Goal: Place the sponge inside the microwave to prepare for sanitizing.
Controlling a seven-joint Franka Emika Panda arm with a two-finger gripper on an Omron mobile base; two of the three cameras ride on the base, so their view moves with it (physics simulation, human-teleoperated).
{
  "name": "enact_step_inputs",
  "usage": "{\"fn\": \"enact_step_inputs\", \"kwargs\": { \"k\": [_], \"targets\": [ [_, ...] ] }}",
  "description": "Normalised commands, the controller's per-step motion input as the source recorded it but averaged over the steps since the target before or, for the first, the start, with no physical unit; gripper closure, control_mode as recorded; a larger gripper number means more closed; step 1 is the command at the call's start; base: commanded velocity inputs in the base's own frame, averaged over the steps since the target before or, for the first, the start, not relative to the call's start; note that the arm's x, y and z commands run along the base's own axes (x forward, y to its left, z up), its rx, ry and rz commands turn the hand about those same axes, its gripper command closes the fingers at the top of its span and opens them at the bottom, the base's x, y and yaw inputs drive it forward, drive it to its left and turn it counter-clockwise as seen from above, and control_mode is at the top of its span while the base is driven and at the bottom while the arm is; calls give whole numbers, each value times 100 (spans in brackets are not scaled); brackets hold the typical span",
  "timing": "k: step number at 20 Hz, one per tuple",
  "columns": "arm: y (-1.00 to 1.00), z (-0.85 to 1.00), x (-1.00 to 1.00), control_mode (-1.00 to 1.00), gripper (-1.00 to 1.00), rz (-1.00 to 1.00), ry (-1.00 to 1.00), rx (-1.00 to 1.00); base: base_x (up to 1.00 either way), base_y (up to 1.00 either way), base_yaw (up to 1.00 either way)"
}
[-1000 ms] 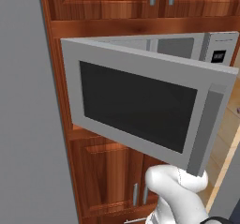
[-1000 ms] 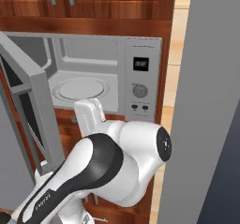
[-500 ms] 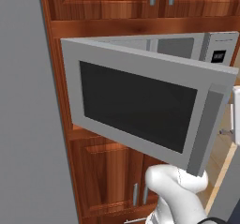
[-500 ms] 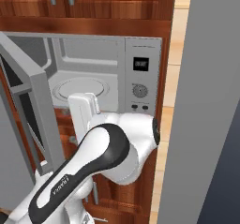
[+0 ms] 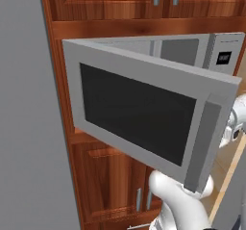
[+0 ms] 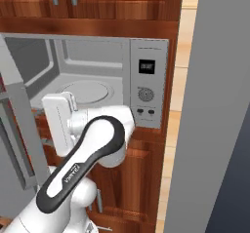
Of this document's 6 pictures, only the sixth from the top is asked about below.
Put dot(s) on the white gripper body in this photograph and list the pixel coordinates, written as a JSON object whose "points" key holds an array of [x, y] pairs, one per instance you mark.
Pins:
{"points": [[57, 123]]}

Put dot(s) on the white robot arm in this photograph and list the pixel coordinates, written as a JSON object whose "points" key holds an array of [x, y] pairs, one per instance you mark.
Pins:
{"points": [[81, 146]]}

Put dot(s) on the grey microwave door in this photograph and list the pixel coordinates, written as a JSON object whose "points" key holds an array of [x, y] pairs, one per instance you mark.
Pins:
{"points": [[19, 120]]}

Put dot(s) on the round microwave turntable plate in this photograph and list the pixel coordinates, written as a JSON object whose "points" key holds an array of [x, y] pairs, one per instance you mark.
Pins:
{"points": [[88, 90]]}

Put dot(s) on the grey microwave oven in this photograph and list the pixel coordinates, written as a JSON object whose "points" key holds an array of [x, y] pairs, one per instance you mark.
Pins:
{"points": [[148, 81]]}

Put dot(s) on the wooden drawer front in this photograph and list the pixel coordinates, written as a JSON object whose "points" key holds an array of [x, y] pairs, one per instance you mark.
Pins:
{"points": [[130, 222]]}

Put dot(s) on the grey fridge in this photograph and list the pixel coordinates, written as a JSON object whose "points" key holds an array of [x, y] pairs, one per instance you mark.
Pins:
{"points": [[208, 81]]}

